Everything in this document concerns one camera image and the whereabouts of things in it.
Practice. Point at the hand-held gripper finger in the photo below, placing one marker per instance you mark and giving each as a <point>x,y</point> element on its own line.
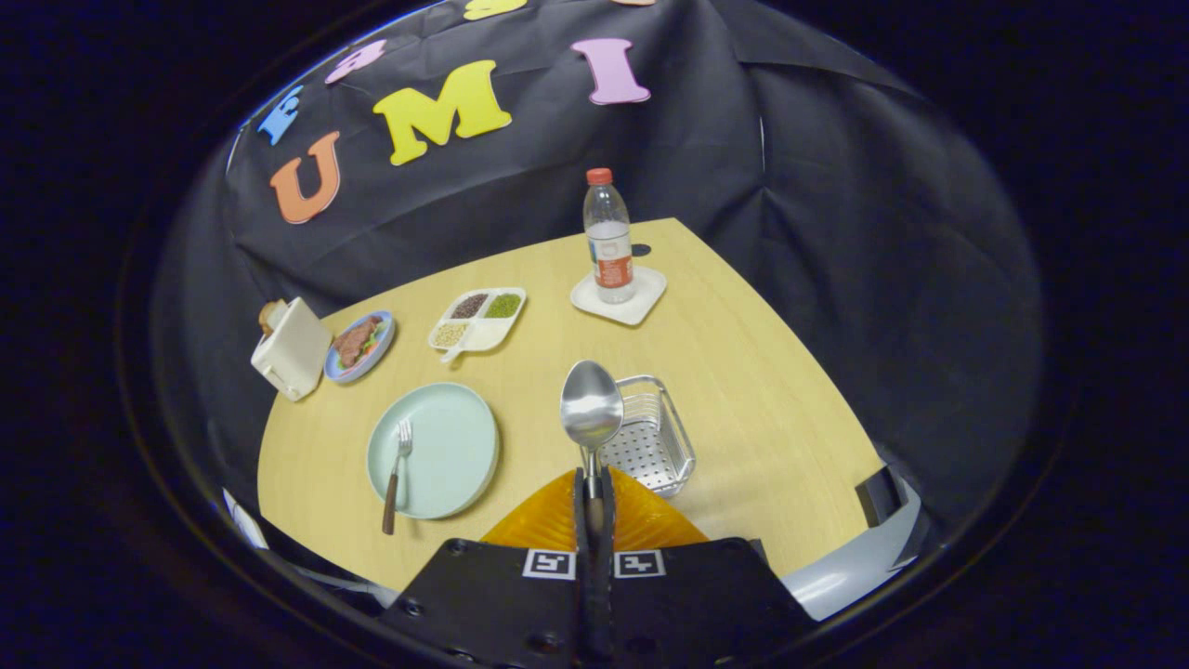
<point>583,595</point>
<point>606,595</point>

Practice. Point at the pale green plate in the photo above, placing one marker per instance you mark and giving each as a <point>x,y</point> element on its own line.
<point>446,455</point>

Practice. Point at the light grey chair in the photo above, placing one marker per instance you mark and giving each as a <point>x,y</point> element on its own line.
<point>855,567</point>

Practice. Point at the white divided dish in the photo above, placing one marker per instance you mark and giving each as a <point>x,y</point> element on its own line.
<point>483,336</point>

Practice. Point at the yellow beans pile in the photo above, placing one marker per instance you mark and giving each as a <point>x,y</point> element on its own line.
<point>450,334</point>

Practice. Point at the white square coaster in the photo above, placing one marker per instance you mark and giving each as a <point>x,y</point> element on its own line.
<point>641,302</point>

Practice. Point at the green beans pile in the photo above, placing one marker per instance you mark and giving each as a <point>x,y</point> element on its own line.
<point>503,306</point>

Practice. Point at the dark brown beans pile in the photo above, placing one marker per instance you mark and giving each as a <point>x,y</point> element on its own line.
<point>469,306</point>

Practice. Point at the blue rimmed plate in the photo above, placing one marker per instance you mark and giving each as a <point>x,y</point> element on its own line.
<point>385,346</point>

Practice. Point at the meat and lettuce food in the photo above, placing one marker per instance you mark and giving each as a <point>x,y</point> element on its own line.
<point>353,344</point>

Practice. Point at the clear plastic water bottle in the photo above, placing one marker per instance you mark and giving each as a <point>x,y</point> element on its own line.
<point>608,251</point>

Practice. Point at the white toaster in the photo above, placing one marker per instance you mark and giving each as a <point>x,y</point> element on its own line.
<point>293,353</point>

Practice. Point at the brown bread slice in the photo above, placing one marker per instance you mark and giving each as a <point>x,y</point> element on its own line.
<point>269,318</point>

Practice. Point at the black backdrop cloth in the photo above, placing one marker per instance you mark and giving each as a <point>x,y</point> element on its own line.
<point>790,186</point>

